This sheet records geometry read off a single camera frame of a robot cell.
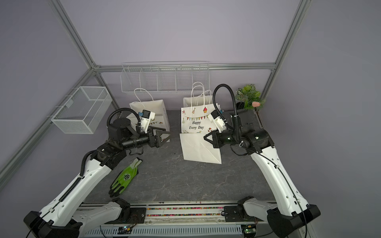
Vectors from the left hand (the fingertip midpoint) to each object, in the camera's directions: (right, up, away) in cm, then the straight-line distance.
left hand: (169, 133), depth 64 cm
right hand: (+16, -2, +2) cm, 16 cm away
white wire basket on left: (-53, +13, +21) cm, 58 cm away
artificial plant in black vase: (+45, +21, +29) cm, 58 cm away
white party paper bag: (+12, +3, +3) cm, 13 cm away
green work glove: (-29, -28, +20) cm, 45 cm away
